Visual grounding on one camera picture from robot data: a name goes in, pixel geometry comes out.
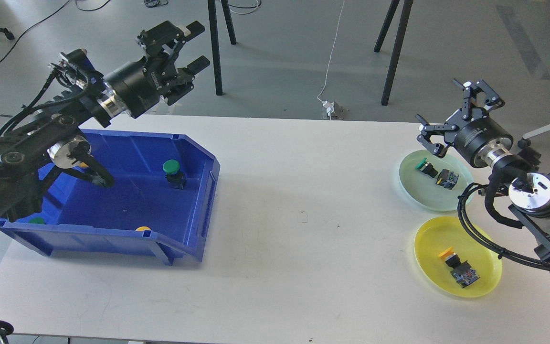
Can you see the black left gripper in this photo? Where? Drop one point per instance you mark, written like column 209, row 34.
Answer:
column 140, row 85

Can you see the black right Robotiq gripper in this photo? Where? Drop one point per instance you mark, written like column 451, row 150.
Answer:
column 480, row 138

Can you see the green push button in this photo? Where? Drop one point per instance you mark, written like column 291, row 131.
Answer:
column 444, row 178
column 173, row 174

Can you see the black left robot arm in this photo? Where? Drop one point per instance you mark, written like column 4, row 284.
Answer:
column 44, row 140

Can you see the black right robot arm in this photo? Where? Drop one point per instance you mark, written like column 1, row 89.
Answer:
column 517, row 194

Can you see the pale green plate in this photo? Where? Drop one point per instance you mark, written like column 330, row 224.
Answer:
column 423, row 189

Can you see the yellow plate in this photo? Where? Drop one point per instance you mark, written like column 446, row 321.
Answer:
column 437, row 235

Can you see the green push button corner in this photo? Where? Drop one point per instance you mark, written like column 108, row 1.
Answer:
column 37, row 220

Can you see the black tripod legs left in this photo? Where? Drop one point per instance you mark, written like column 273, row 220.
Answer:
column 215, row 41

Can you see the black tripod legs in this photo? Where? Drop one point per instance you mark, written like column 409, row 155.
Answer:
column 215, row 41
column 398, row 42

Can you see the white chair leg with caster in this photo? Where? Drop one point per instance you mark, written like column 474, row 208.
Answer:
column 547, row 131

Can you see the black tripod legs right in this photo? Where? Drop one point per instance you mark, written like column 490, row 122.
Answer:
column 398, row 42

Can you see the blue plastic bin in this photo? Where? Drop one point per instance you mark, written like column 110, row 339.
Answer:
column 84, row 217

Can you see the white power adapter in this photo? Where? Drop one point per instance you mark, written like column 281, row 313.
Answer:
column 333, row 111

